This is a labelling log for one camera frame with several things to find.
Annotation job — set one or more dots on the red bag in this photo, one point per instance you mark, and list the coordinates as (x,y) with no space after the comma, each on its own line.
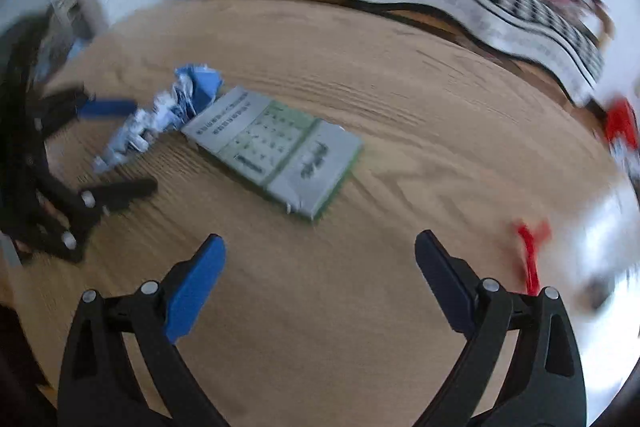
(622,122)

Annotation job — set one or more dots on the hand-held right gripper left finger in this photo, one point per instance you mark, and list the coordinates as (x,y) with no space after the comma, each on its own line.
(195,287)

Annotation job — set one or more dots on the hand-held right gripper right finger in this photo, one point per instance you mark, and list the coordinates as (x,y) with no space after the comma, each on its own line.
(445,282)

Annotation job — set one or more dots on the red plastic clip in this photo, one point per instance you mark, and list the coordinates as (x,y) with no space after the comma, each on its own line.
(530,257)

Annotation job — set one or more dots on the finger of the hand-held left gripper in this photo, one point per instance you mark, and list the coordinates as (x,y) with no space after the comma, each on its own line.
(100,199)
(110,108)

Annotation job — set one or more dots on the blue white wrapper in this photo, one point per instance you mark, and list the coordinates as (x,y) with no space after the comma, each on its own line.
(155,117)

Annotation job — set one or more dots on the silver packet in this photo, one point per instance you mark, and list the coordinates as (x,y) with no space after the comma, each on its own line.
(275,152)

